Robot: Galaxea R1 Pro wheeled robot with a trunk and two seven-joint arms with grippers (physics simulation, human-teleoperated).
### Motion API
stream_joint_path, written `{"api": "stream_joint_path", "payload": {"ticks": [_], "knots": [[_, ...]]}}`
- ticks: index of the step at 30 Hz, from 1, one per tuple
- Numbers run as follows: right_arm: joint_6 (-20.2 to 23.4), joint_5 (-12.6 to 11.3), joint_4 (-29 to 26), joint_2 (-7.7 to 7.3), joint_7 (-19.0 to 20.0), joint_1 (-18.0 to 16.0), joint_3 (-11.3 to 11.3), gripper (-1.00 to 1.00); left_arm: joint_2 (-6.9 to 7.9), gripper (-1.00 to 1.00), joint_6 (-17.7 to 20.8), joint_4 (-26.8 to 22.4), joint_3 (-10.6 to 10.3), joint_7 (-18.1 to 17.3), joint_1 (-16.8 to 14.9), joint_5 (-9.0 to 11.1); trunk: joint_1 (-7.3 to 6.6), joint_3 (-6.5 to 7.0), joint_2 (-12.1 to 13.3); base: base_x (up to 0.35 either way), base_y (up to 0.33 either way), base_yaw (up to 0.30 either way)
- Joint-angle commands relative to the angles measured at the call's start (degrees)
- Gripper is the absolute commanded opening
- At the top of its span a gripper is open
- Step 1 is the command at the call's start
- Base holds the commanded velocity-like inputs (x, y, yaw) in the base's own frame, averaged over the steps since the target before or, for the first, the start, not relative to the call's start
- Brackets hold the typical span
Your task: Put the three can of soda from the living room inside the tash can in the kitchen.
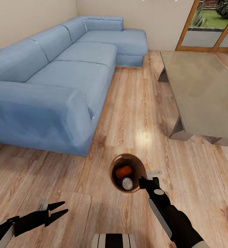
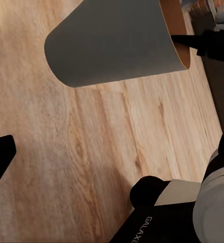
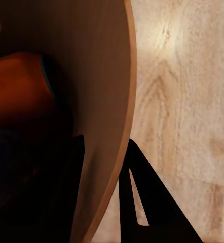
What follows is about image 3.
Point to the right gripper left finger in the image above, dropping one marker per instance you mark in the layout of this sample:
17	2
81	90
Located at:
42	210

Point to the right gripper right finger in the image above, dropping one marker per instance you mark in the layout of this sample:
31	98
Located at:
167	223

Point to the trash can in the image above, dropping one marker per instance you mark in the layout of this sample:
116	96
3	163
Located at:
91	46

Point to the can of soda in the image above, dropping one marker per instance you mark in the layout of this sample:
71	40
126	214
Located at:
17	163
36	130
28	88

